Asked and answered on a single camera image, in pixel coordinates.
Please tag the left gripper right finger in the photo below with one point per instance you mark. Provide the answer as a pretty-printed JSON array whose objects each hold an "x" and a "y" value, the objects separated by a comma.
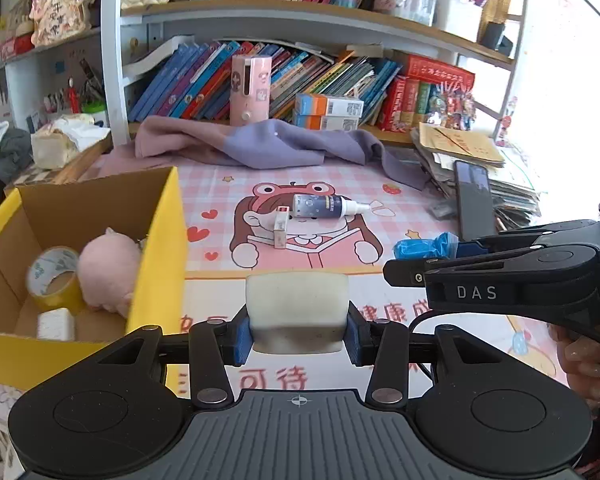
[{"x": 384, "y": 346}]

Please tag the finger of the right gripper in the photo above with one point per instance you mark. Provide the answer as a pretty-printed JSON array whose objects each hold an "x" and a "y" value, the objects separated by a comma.
[
  {"x": 520, "y": 242},
  {"x": 518, "y": 266}
]

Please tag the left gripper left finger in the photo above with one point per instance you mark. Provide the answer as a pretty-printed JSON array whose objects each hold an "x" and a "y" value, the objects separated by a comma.
[{"x": 212, "y": 346}]

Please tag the beige sponge block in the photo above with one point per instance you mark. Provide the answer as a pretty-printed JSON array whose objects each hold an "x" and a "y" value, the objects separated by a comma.
[{"x": 301, "y": 312}]

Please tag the pink plush pig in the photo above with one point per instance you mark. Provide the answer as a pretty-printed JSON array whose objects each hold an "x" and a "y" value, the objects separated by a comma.
[{"x": 107, "y": 272}]

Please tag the white eraser block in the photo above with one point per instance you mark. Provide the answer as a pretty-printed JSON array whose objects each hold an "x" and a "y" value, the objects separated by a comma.
[{"x": 56, "y": 325}]

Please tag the yellow packing tape roll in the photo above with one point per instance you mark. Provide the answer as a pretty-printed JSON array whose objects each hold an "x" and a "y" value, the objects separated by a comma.
[{"x": 52, "y": 282}]

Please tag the right hand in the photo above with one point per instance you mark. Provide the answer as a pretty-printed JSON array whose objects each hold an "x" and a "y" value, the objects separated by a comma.
[{"x": 580, "y": 360}]

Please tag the stack of papers and books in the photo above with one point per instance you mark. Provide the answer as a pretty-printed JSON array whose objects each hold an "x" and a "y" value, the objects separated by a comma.
[{"x": 456, "y": 157}]

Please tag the pink cartoon table mat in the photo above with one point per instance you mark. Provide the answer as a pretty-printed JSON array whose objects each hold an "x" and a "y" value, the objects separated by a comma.
[{"x": 229, "y": 215}]

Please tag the blue dropper bottle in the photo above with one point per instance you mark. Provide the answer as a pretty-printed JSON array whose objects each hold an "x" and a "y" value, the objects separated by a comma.
[{"x": 325, "y": 206}]

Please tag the red boxed book set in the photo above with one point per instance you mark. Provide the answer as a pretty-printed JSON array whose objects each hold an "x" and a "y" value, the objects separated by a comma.
[{"x": 423, "y": 87}]

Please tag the yellow cardboard box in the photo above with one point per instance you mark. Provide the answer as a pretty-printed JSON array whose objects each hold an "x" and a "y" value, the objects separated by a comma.
[{"x": 145, "y": 206}]

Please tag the orange white small box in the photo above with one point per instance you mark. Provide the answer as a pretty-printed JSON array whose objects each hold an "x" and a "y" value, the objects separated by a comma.
[{"x": 320, "y": 112}]

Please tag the white bookshelf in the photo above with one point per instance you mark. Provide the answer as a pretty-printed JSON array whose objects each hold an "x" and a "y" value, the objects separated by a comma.
[{"x": 125, "y": 34}]

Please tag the purple pink cloth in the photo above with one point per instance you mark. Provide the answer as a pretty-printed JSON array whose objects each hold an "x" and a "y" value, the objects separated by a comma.
[{"x": 271, "y": 144}]

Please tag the pink cylindrical pencil holder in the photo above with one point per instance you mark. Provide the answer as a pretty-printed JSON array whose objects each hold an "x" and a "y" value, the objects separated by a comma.
[{"x": 250, "y": 87}]

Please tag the tissue pack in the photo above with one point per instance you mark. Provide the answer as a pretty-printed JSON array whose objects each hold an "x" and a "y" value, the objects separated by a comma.
[{"x": 60, "y": 141}]

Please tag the row of leaning books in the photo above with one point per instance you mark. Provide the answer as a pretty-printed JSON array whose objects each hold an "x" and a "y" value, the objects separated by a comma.
[{"x": 224, "y": 79}]

